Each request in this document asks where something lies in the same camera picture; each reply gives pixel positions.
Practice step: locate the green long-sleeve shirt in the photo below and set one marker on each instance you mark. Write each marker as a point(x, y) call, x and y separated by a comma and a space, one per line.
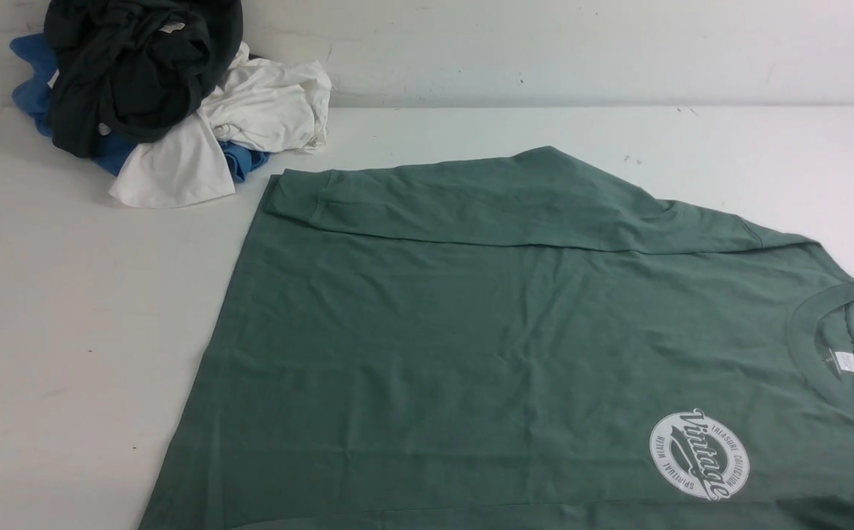
point(516, 343)

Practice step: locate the white crumpled shirt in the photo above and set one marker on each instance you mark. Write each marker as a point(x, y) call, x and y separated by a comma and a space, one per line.
point(259, 107)

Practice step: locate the blue crumpled garment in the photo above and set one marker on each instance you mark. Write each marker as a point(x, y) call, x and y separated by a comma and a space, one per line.
point(34, 98)

